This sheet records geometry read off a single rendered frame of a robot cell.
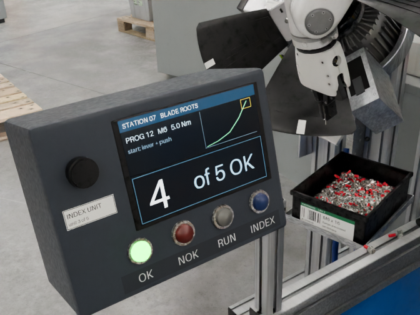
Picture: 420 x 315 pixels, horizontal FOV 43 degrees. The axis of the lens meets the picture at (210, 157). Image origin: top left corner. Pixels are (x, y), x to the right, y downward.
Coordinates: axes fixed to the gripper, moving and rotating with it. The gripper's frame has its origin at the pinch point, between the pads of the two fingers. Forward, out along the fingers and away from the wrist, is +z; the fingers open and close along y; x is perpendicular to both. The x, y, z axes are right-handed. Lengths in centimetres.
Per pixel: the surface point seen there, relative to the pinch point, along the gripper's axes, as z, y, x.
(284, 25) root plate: -5.1, 28.4, -14.8
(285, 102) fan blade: 0.8, 10.6, 2.4
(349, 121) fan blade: 5.9, -0.6, -4.5
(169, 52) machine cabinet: 113, 288, -95
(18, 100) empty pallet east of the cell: 86, 286, 24
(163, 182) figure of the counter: -31, -30, 47
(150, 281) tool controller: -23, -32, 53
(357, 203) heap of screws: 16.1, -10.8, 5.7
